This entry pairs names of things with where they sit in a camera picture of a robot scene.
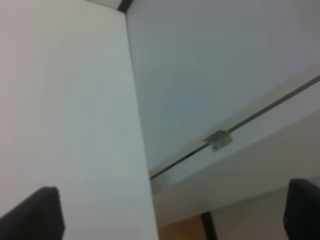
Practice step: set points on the metal panel hinge bracket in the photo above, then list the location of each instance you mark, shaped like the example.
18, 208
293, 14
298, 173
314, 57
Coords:
218, 140

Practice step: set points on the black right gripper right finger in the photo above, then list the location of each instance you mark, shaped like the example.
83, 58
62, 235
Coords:
301, 218

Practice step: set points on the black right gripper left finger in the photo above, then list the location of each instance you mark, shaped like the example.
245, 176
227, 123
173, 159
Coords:
38, 217

